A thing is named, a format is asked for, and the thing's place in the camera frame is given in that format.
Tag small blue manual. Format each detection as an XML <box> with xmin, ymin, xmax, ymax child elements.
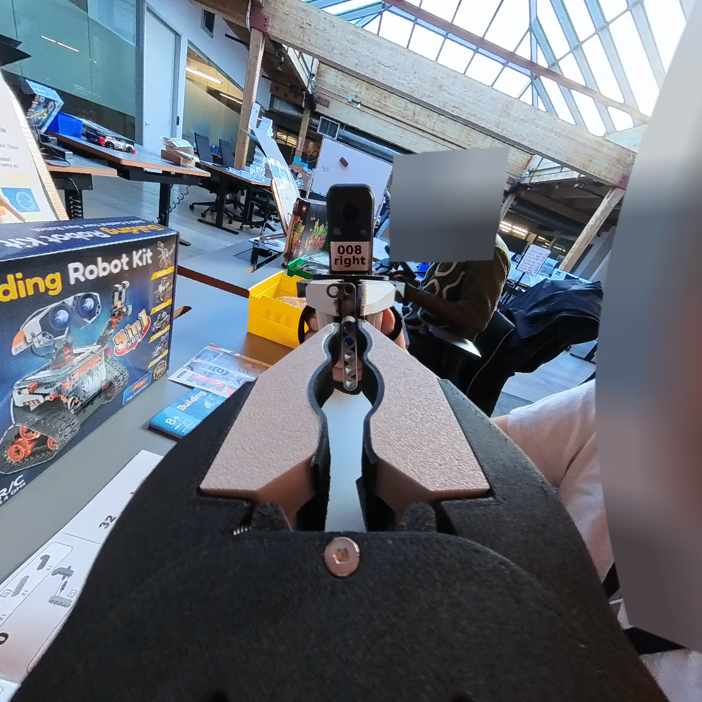
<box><xmin>148</xmin><ymin>386</ymin><xmax>231</xmax><ymax>441</ymax></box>

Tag printed sticker sheet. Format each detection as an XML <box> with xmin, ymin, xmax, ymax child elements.
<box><xmin>167</xmin><ymin>344</ymin><xmax>272</xmax><ymax>398</ymax></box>

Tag grey straight holed beam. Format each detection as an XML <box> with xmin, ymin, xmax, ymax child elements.
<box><xmin>340</xmin><ymin>317</ymin><xmax>364</xmax><ymax>395</ymax></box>

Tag green plastic bin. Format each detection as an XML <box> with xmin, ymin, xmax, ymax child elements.
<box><xmin>287</xmin><ymin>257</ymin><xmax>330</xmax><ymax>282</ymax></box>

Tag cardboard sign board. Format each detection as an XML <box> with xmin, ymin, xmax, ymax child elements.
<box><xmin>0</xmin><ymin>71</ymin><xmax>69</xmax><ymax>223</ymax></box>

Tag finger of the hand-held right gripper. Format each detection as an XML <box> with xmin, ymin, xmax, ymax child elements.
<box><xmin>304</xmin><ymin>281</ymin><xmax>344</xmax><ymax>330</ymax></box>
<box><xmin>358</xmin><ymin>281</ymin><xmax>397</xmax><ymax>318</ymax></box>

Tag grey desk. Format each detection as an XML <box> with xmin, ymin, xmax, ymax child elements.
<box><xmin>0</xmin><ymin>266</ymin><xmax>330</xmax><ymax>686</ymax></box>

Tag yellow plastic bin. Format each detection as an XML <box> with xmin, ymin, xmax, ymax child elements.
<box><xmin>247</xmin><ymin>270</ymin><xmax>310</xmax><ymax>350</ymax></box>

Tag toy race car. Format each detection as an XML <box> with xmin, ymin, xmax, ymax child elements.
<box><xmin>81</xmin><ymin>122</ymin><xmax>137</xmax><ymax>154</ymax></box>

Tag leaning display board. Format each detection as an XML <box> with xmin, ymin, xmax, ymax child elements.
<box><xmin>269</xmin><ymin>158</ymin><xmax>303</xmax><ymax>226</ymax></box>

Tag black office chair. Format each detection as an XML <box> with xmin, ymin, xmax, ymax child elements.
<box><xmin>189</xmin><ymin>175</ymin><xmax>245</xmax><ymax>223</ymax></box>

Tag grey angled holed beam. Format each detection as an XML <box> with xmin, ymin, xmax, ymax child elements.
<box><xmin>327</xmin><ymin>282</ymin><xmax>357</xmax><ymax>321</ymax></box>

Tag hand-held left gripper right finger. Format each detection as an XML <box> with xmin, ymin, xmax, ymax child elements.
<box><xmin>354</xmin><ymin>322</ymin><xmax>491</xmax><ymax>532</ymax></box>

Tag colourful brick set box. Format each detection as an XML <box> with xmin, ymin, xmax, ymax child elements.
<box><xmin>282</xmin><ymin>197</ymin><xmax>330</xmax><ymax>269</ymax></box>

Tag person's white shirt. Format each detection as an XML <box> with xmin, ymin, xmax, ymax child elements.
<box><xmin>490</xmin><ymin>380</ymin><xmax>702</xmax><ymax>702</ymax></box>

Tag flat cardboard boxes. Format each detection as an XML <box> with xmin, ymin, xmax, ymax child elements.
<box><xmin>161</xmin><ymin>137</ymin><xmax>197</xmax><ymax>168</ymax></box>

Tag wooden top desk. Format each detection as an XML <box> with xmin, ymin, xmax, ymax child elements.
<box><xmin>46</xmin><ymin>132</ymin><xmax>212</xmax><ymax>228</ymax></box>

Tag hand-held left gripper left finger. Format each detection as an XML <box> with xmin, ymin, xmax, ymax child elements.
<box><xmin>199</xmin><ymin>322</ymin><xmax>342</xmax><ymax>532</ymax></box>

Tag white instruction booklet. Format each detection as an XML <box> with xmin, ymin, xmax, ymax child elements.
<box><xmin>0</xmin><ymin>450</ymin><xmax>165</xmax><ymax>686</ymax></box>

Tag blue robot kit box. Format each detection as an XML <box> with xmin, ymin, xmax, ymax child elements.
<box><xmin>0</xmin><ymin>216</ymin><xmax>180</xmax><ymax>505</ymax></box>

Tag white notice stand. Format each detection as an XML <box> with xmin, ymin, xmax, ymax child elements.
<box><xmin>516</xmin><ymin>244</ymin><xmax>551</xmax><ymax>278</ymax></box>

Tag person's right hand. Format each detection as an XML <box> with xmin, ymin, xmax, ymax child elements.
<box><xmin>378</xmin><ymin>306</ymin><xmax>411</xmax><ymax>352</ymax></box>

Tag dark jacket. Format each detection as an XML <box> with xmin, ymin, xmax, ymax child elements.
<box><xmin>494</xmin><ymin>279</ymin><xmax>604</xmax><ymax>385</ymax></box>

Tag whiteboard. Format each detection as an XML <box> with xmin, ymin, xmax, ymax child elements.
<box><xmin>312</xmin><ymin>137</ymin><xmax>395</xmax><ymax>205</ymax></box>

